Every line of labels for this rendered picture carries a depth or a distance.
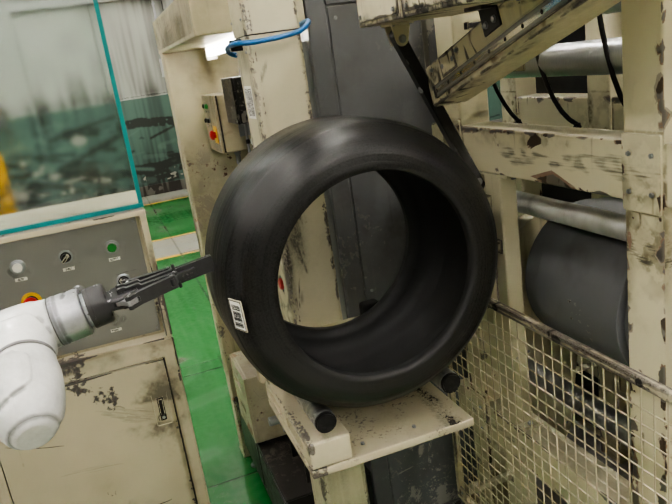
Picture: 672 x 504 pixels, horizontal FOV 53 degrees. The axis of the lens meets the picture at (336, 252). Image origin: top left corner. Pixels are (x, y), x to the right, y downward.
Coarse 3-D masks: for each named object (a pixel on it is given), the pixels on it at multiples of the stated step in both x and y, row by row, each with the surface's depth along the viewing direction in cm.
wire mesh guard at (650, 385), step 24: (504, 312) 151; (552, 336) 135; (456, 360) 182; (480, 360) 169; (504, 360) 157; (552, 360) 138; (600, 360) 123; (528, 384) 149; (648, 384) 112; (504, 408) 163; (552, 408) 143; (456, 432) 193; (504, 432) 165; (552, 432) 145; (456, 456) 195; (576, 456) 138; (624, 456) 124; (456, 480) 198; (528, 480) 159; (576, 480) 140; (600, 480) 132
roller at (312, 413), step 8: (304, 400) 141; (304, 408) 140; (312, 408) 136; (320, 408) 135; (328, 408) 136; (312, 416) 135; (320, 416) 133; (328, 416) 133; (320, 424) 133; (328, 424) 134
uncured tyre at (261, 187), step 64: (320, 128) 124; (384, 128) 125; (256, 192) 120; (320, 192) 119; (448, 192) 128; (256, 256) 119; (448, 256) 157; (256, 320) 121; (384, 320) 161; (448, 320) 150; (320, 384) 128; (384, 384) 133
